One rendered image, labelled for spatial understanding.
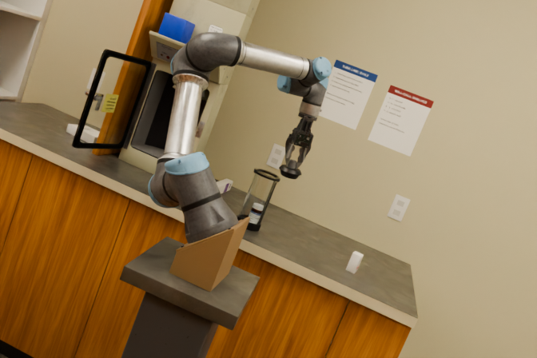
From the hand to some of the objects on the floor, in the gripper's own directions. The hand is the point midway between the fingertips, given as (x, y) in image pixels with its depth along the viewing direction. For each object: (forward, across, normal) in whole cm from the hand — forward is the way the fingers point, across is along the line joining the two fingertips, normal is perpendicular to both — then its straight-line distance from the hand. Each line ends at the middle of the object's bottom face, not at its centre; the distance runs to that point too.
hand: (292, 164), depth 209 cm
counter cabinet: (+121, -44, +25) cm, 131 cm away
